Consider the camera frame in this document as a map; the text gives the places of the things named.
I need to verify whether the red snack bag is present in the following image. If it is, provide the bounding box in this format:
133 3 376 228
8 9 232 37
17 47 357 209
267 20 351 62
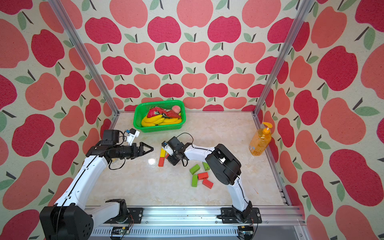
147 107 181 119

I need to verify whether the green block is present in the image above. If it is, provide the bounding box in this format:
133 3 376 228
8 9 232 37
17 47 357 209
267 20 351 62
190 164 201 175
203 162 210 172
191 175 199 188

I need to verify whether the right aluminium post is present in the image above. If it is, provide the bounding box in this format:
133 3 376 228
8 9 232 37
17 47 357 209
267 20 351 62
252 0 315 121

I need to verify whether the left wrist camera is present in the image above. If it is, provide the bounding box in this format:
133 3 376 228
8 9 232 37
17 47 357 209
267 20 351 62
125 128 140 146

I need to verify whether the left aluminium post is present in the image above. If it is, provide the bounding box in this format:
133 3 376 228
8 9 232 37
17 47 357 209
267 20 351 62
48 0 120 120

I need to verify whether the aluminium front rail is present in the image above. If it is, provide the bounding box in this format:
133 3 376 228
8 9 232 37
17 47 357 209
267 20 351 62
85 206 311 240

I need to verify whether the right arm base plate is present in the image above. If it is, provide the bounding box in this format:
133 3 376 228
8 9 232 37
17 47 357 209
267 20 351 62
217 207 263 224

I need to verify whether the green plastic basket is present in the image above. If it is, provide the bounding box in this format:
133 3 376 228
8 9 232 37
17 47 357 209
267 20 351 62
133 100 187 133

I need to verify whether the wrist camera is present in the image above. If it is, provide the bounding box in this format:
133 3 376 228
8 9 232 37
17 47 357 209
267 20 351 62
125 128 140 146
162 137 184 156

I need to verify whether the orange soap dispenser bottle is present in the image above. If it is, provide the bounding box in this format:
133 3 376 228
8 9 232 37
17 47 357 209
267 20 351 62
249 122 273 156

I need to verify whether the aluminium post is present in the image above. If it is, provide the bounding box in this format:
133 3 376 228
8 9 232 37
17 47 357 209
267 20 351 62
48 0 120 120
252 0 315 121

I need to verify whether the yellow banana bunch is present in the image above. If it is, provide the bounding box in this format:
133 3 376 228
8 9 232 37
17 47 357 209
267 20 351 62
141 116 183 127

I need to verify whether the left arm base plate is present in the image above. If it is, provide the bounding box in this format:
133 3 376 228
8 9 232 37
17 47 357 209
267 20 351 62
105 208 144 225

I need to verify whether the pink peach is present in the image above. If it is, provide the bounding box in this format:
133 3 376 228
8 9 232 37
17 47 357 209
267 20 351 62
172 106 181 114

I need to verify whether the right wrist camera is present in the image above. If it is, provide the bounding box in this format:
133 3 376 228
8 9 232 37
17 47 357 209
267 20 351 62
162 137 184 156

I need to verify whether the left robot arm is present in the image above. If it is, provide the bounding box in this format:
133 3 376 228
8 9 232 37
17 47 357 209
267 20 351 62
40 129 154 240

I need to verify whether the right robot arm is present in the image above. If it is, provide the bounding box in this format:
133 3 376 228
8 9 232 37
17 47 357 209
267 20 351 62
162 141 258 223

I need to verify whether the red block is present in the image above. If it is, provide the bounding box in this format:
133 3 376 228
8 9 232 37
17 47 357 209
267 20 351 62
158 157 165 167
203 179 214 189
198 172 209 180

